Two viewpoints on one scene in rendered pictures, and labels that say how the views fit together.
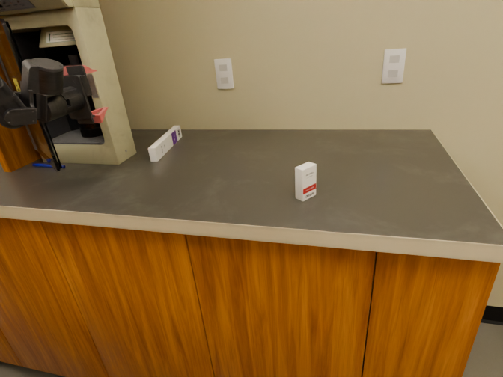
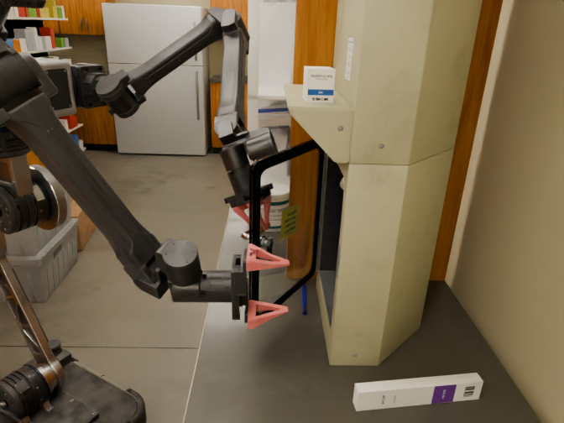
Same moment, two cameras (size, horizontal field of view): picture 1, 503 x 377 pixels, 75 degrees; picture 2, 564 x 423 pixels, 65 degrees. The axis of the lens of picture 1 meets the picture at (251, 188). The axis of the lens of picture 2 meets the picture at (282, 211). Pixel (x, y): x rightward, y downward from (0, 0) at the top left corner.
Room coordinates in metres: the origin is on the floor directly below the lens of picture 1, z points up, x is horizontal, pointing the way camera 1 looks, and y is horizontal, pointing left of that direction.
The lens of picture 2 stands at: (0.68, -0.26, 1.64)
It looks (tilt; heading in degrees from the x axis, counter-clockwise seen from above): 23 degrees down; 71
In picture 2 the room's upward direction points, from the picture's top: 2 degrees clockwise
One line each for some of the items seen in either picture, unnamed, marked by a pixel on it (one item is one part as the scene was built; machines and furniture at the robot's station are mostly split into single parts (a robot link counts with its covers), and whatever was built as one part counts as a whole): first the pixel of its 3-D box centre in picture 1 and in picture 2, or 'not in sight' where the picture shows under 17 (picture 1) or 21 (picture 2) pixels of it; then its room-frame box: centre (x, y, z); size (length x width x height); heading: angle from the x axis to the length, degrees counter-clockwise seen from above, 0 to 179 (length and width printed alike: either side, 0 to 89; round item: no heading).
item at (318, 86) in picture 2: not in sight; (318, 84); (1.01, 0.53, 1.54); 0.05 x 0.05 x 0.06; 78
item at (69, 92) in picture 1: (68, 99); (222, 286); (0.80, 0.41, 1.21); 0.07 x 0.07 x 0.10; 73
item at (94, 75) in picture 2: not in sight; (100, 87); (0.59, 1.19, 1.45); 0.09 x 0.08 x 0.12; 43
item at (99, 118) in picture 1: (93, 107); (262, 303); (0.87, 0.39, 1.17); 0.09 x 0.07 x 0.07; 163
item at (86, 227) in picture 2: not in sight; (67, 222); (0.10, 3.26, 0.14); 0.41 x 0.32 x 0.28; 79
